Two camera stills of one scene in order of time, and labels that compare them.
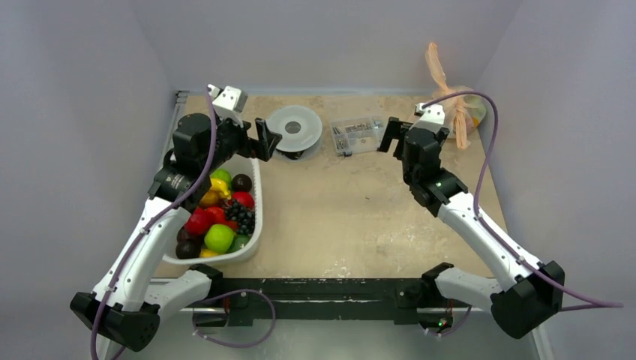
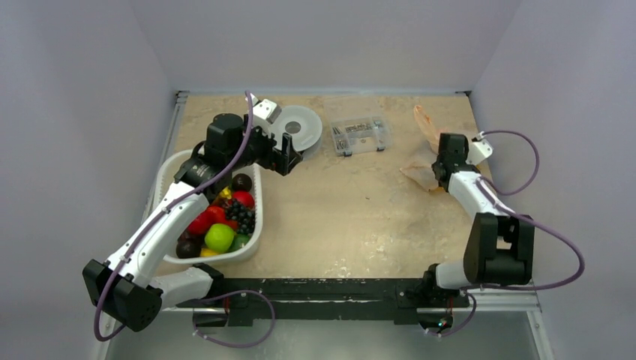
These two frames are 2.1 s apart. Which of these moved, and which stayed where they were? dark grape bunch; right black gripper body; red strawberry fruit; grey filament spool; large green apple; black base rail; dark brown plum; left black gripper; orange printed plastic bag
Moved: left black gripper; right black gripper body; orange printed plastic bag
Stayed: dark grape bunch; red strawberry fruit; black base rail; grey filament spool; dark brown plum; large green apple
